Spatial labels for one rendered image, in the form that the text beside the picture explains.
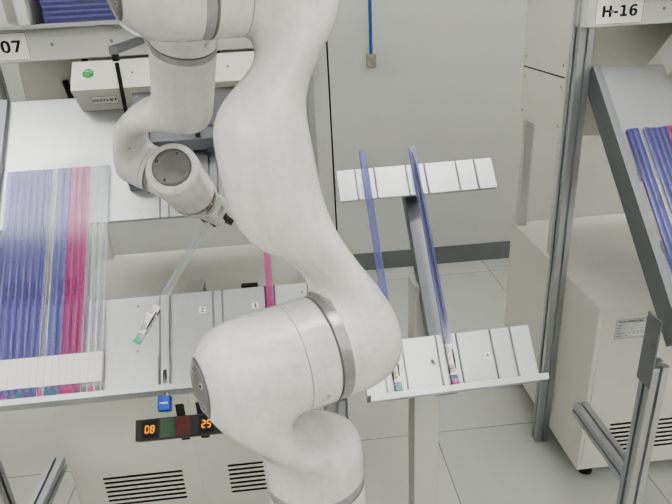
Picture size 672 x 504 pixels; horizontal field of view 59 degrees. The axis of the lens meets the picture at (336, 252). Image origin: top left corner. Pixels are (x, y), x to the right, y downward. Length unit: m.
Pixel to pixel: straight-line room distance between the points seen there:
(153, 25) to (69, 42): 0.96
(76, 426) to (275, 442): 1.18
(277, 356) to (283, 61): 0.29
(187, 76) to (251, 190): 0.29
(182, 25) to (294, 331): 0.31
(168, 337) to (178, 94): 0.59
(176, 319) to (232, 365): 0.71
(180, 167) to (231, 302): 0.41
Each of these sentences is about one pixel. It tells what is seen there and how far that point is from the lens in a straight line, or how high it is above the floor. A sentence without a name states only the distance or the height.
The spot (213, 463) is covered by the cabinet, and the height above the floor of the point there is 0.24.
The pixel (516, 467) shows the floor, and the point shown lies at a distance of 2.11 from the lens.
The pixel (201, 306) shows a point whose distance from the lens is 1.29.
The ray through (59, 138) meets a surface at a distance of 1.55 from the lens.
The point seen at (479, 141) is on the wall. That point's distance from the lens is 3.22.
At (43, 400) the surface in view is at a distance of 1.32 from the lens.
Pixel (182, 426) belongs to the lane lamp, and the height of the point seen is 0.66.
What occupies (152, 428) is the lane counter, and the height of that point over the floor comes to 0.66.
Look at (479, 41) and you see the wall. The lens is 3.13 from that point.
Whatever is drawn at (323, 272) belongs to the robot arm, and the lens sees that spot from 0.62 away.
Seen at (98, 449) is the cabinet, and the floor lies 0.33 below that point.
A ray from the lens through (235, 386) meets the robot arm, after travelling 0.59.
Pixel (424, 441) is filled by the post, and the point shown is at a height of 0.42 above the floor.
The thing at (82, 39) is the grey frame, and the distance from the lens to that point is 1.55.
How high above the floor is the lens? 1.43
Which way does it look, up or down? 24 degrees down
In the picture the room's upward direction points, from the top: 3 degrees counter-clockwise
